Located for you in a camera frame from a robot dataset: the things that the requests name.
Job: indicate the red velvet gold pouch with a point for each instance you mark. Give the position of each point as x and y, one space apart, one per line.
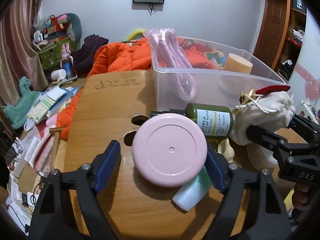
245 96

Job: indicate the mint white tube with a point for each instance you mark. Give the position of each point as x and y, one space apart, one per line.
191 193

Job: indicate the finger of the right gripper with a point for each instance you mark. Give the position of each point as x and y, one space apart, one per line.
305 128
279 145

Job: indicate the clear plastic storage bin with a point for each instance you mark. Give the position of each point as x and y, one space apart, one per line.
213 87

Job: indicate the teal rocking horse toy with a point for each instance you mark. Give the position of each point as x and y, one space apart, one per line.
17 114

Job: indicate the pink round lidded jar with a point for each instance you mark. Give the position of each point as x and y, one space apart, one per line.
169 150

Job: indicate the wooden wardrobe shelf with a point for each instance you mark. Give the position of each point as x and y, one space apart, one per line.
281 35

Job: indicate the green pump bottle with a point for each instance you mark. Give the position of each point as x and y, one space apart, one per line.
214 121

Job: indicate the green storage box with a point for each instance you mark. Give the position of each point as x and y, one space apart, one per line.
50 55

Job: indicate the person right hand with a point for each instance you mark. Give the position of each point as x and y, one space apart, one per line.
299 196

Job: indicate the beige cylindrical candle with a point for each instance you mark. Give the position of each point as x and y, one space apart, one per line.
236 63

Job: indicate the orange puffer jacket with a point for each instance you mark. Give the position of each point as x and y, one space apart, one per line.
120 57

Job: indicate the white drawstring cloth pouch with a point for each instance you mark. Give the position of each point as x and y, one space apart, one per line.
271 112

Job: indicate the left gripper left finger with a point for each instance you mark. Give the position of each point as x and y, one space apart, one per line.
53 216

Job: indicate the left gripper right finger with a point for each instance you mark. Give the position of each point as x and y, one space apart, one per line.
251 208

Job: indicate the pink bunny doll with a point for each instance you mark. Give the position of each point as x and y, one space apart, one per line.
66 61

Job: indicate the stack of books papers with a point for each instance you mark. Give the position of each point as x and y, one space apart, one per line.
48 104

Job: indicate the grey plush toy pile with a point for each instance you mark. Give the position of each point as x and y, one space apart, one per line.
56 28

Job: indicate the white round flat container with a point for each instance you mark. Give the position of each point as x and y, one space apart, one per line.
261 157

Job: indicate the white mug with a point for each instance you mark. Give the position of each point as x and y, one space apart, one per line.
58 74

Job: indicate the dark purple cloth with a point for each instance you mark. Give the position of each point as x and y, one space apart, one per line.
84 57

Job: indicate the pink striped curtain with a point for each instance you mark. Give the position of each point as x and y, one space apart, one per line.
18 58

